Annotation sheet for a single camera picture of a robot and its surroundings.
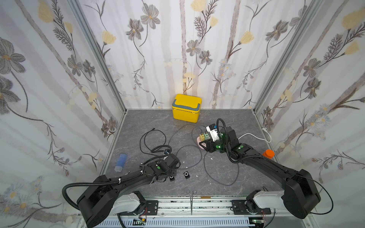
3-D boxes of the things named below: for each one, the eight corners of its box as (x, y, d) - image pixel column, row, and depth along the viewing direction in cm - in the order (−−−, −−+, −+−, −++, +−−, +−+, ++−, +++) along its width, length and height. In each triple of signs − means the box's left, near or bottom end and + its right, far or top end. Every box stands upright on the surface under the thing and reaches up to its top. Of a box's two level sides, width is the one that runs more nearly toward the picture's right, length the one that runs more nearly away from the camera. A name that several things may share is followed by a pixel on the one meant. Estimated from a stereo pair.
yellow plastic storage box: (173, 123, 114) (171, 110, 102) (174, 106, 127) (173, 93, 115) (200, 123, 114) (202, 110, 102) (199, 106, 127) (200, 93, 115)
